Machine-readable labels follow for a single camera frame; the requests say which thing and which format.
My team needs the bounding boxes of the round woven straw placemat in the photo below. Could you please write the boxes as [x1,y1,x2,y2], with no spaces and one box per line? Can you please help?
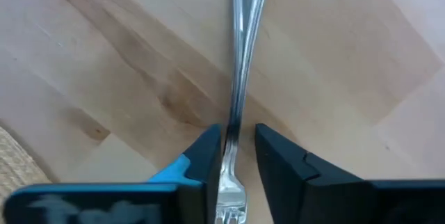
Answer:
[0,125,53,204]

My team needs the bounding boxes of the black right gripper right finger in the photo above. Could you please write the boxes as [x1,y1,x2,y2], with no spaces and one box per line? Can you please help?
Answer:
[254,123,445,224]

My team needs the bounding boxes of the silver metal fork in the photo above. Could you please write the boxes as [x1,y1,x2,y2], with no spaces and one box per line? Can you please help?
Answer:
[214,0,274,224]

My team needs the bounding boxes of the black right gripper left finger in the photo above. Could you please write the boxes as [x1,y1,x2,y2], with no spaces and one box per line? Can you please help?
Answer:
[2,123,224,224]

